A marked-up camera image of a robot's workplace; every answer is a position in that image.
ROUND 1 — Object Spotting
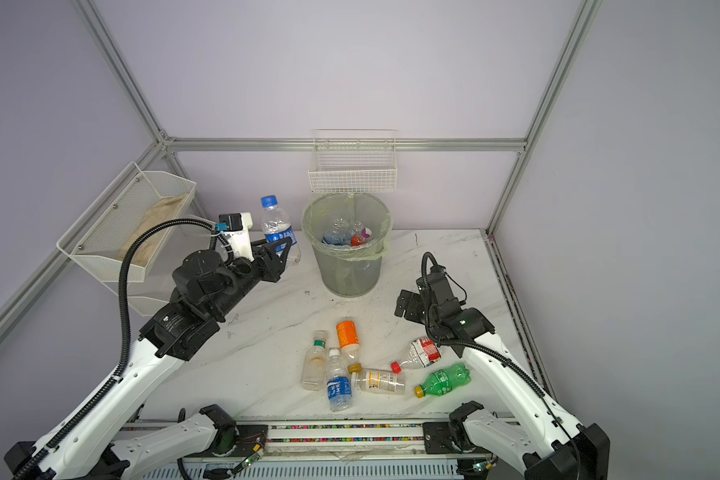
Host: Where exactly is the blue label front bottle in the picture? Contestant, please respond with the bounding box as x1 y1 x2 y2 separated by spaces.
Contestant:
326 348 352 412

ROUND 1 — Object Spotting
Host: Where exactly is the white mesh shelf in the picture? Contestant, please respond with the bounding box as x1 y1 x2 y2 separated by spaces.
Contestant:
57 163 196 283
121 214 220 317

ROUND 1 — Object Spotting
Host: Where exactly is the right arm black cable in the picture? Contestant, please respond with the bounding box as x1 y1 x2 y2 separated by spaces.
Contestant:
419 251 583 480

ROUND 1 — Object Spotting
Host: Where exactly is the blue label water bottle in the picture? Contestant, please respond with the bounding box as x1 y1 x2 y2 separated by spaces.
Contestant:
322 218 353 246

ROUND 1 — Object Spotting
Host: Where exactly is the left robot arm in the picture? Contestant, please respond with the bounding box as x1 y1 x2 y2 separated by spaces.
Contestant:
5 239 292 479

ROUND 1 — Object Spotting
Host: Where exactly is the grey mesh waste bin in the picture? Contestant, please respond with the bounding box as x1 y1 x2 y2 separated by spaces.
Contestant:
302 193 393 297

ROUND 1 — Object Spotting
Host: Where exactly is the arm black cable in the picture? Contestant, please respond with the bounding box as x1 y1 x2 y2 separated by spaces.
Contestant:
11 217 220 480
419 251 583 480

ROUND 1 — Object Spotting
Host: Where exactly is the upper white mesh shelf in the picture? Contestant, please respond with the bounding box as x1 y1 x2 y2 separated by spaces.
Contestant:
57 163 196 283

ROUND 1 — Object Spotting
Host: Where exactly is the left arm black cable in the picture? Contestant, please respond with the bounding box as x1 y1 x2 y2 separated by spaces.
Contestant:
11 217 220 480

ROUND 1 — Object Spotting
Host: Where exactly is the green soda bottle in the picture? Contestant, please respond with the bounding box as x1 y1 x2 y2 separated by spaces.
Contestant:
414 363 471 398

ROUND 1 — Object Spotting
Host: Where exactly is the aluminium front rail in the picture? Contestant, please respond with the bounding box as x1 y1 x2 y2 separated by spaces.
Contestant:
119 415 601 480

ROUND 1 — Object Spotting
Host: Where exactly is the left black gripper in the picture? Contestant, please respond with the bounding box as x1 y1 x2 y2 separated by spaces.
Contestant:
208 236 290 321

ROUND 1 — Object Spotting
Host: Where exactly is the green cap clear bottle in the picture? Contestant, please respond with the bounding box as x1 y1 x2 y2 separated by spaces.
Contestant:
300 330 328 391

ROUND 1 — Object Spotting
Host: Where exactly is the white wire wall basket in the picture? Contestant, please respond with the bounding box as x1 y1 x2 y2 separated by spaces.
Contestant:
308 129 398 194

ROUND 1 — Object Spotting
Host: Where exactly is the red cap crushed bottle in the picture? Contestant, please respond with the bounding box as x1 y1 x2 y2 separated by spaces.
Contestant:
390 336 442 373

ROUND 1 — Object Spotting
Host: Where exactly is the beige cloth in shelf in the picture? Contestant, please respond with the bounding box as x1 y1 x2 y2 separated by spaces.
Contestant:
116 193 189 267

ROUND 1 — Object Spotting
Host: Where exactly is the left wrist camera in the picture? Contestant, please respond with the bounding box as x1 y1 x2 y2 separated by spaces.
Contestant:
216 212 254 261

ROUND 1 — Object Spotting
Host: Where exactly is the lower white mesh shelf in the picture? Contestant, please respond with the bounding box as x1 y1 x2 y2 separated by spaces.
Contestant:
121 214 220 317

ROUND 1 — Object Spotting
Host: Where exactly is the yellow cap clear bottle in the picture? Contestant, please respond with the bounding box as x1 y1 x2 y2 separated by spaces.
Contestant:
347 364 406 395

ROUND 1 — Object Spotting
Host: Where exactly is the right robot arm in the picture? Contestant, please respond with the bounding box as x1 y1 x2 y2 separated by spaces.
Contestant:
395 272 611 479

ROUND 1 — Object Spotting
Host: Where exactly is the green plastic bin liner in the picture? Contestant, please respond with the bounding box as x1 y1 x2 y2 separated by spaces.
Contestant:
302 193 393 261

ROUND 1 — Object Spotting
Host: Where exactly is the pepsi blue label bottle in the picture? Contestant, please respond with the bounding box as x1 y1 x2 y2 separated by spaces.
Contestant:
261 195 301 266

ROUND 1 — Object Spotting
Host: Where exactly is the orange label bottle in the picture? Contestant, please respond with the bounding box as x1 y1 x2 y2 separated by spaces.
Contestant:
336 320 360 365

